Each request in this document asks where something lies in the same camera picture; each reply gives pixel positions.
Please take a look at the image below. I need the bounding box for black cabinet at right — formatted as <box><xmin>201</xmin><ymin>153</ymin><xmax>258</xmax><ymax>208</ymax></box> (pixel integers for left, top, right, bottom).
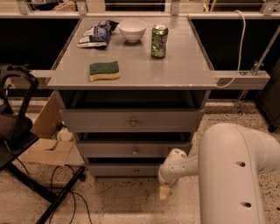
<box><xmin>257</xmin><ymin>59</ymin><xmax>280</xmax><ymax>132</ymax></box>

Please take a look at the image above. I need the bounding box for black floor cable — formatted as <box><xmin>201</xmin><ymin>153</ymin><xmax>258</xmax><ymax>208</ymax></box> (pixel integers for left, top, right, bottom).
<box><xmin>47</xmin><ymin>164</ymin><xmax>93</xmax><ymax>224</ymax></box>

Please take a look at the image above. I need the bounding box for blue chip bag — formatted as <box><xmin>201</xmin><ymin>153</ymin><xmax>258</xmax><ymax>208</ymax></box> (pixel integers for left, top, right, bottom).
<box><xmin>77</xmin><ymin>20</ymin><xmax>119</xmax><ymax>48</ymax></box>

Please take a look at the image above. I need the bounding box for green soda can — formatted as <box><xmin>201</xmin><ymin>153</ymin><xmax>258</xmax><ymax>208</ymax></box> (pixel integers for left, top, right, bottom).
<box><xmin>151</xmin><ymin>24</ymin><xmax>169</xmax><ymax>59</ymax></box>

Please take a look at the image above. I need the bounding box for black chair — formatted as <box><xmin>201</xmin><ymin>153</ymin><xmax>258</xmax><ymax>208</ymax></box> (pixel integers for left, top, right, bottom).
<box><xmin>0</xmin><ymin>64</ymin><xmax>85</xmax><ymax>224</ymax></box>

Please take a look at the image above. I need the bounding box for white ceramic bowl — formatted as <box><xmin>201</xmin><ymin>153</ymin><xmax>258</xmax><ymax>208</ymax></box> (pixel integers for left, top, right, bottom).
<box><xmin>118</xmin><ymin>19</ymin><xmax>147</xmax><ymax>43</ymax></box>

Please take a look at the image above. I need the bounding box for metal clamp rod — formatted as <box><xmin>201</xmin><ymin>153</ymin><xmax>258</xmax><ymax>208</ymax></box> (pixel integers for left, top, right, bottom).
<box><xmin>234</xmin><ymin>25</ymin><xmax>280</xmax><ymax>115</ymax></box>

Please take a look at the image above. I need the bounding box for grey aluminium rail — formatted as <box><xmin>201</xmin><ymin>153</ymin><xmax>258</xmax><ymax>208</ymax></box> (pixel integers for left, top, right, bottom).
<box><xmin>213</xmin><ymin>70</ymin><xmax>270</xmax><ymax>90</ymax></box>

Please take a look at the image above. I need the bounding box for white cable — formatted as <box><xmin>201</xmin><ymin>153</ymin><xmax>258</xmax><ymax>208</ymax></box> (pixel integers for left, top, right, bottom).
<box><xmin>214</xmin><ymin>10</ymin><xmax>247</xmax><ymax>89</ymax></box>

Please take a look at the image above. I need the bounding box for grey drawer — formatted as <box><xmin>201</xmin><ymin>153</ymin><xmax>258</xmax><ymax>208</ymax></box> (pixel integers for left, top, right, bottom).
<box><xmin>60</xmin><ymin>108</ymin><xmax>204</xmax><ymax>133</ymax></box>
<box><xmin>76</xmin><ymin>141</ymin><xmax>192</xmax><ymax>158</ymax></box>
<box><xmin>87</xmin><ymin>164</ymin><xmax>159</xmax><ymax>177</ymax></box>

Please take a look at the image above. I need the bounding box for green yellow sponge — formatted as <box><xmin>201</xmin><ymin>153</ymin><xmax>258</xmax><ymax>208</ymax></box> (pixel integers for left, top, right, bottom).
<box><xmin>89</xmin><ymin>61</ymin><xmax>121</xmax><ymax>81</ymax></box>

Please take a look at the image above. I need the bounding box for grey middle drawer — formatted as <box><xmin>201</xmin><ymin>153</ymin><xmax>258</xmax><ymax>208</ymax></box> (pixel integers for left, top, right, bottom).
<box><xmin>76</xmin><ymin>141</ymin><xmax>192</xmax><ymax>158</ymax></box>

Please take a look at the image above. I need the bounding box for grey top drawer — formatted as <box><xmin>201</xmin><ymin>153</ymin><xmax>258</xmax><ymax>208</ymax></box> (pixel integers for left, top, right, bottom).
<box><xmin>60</xmin><ymin>108</ymin><xmax>204</xmax><ymax>133</ymax></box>

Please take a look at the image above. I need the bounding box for grey drawer cabinet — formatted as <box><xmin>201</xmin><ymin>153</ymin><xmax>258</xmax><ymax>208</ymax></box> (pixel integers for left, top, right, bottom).
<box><xmin>48</xmin><ymin>17</ymin><xmax>215</xmax><ymax>167</ymax></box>

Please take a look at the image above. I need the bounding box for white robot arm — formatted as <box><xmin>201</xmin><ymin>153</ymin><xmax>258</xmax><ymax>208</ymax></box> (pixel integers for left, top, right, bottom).
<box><xmin>158</xmin><ymin>123</ymin><xmax>280</xmax><ymax>224</ymax></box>

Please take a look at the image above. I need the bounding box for cardboard box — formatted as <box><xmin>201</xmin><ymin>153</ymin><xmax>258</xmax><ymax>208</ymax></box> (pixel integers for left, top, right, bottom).
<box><xmin>20</xmin><ymin>93</ymin><xmax>74</xmax><ymax>166</ymax></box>

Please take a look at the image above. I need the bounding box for white plastic bottle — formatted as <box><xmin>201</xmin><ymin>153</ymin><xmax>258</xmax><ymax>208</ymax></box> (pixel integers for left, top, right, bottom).
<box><xmin>57</xmin><ymin>129</ymin><xmax>74</xmax><ymax>142</ymax></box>

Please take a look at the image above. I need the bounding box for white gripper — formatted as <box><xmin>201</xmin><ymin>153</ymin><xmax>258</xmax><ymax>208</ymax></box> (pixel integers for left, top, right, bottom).
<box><xmin>159</xmin><ymin>148</ymin><xmax>187</xmax><ymax>200</ymax></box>

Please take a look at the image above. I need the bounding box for grey bottom drawer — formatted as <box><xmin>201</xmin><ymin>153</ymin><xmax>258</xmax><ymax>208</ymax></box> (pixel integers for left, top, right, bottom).
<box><xmin>87</xmin><ymin>164</ymin><xmax>159</xmax><ymax>177</ymax></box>

